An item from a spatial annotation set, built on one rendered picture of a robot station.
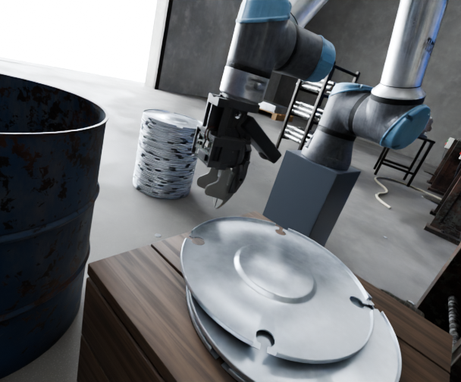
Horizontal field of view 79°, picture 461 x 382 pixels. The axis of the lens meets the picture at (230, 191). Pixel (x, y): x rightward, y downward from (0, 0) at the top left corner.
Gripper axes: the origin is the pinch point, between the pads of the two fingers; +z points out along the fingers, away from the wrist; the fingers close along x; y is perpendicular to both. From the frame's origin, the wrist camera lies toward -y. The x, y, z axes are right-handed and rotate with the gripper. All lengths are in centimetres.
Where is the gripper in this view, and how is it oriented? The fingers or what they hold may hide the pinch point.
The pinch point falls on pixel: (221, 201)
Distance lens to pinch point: 56.1
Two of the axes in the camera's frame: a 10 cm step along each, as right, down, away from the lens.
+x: 4.8, 4.7, -7.4
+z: -2.7, 8.8, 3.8
